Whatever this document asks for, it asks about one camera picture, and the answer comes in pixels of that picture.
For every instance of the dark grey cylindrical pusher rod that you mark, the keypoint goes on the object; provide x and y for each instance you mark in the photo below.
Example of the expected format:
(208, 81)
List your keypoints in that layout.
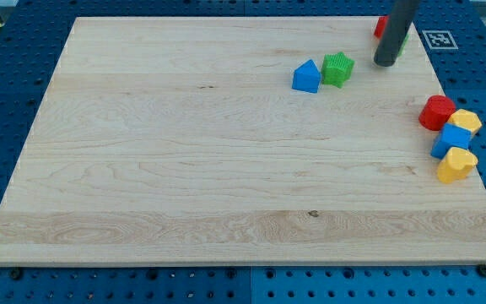
(395, 32)

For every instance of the red star block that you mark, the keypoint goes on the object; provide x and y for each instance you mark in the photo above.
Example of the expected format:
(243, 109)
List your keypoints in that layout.
(380, 26)

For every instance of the green circle block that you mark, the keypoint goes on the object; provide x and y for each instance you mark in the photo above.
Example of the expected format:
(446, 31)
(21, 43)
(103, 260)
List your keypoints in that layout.
(404, 43)

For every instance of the green star block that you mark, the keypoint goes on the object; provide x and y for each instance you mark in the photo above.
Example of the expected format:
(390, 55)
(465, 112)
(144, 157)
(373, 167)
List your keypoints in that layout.
(336, 69)

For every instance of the white fiducial marker tag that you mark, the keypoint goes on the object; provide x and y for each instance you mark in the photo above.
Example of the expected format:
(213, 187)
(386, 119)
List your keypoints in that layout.
(440, 40)

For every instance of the red cylinder block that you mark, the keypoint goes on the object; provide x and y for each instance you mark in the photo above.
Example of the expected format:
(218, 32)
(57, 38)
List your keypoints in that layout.
(436, 112)

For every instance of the blue triangle block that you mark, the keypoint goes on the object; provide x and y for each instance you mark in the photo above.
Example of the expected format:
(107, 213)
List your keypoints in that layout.
(307, 77)

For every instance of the yellow hexagon block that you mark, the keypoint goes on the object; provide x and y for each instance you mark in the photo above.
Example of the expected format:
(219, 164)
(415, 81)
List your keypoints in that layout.
(466, 119)

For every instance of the blue cube block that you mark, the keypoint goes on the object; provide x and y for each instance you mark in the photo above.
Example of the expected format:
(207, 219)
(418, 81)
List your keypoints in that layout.
(450, 136)

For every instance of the yellow heart block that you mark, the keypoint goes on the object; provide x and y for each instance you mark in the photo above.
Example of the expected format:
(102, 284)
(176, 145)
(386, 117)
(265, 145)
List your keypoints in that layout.
(456, 165)

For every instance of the light wooden board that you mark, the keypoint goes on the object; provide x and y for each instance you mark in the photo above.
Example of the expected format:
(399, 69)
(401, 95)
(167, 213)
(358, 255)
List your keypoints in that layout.
(181, 142)

